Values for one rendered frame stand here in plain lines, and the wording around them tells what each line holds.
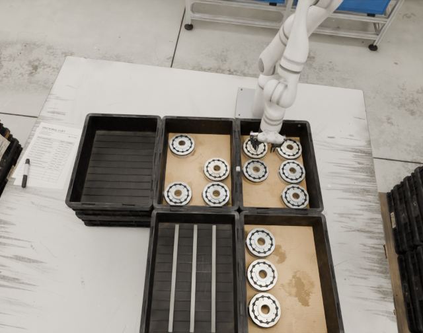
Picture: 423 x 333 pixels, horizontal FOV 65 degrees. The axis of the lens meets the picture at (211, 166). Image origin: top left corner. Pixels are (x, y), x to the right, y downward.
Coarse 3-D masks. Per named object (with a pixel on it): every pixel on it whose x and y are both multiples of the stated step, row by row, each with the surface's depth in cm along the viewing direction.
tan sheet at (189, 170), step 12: (168, 144) 138; (204, 144) 138; (216, 144) 139; (228, 144) 139; (168, 156) 135; (192, 156) 135; (204, 156) 136; (216, 156) 136; (228, 156) 136; (168, 168) 132; (180, 168) 132; (192, 168) 133; (168, 180) 129; (180, 180) 130; (192, 180) 130; (204, 180) 130; (228, 180) 131; (192, 192) 127; (192, 204) 125; (204, 204) 125; (228, 204) 126
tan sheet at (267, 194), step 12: (276, 156) 137; (300, 156) 138; (276, 168) 134; (276, 180) 132; (252, 192) 129; (264, 192) 129; (276, 192) 129; (252, 204) 126; (264, 204) 126; (276, 204) 127
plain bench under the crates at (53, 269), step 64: (64, 64) 175; (128, 64) 177; (320, 128) 161; (64, 192) 139; (0, 256) 125; (64, 256) 126; (128, 256) 127; (384, 256) 132; (0, 320) 115; (64, 320) 116; (128, 320) 116; (384, 320) 120
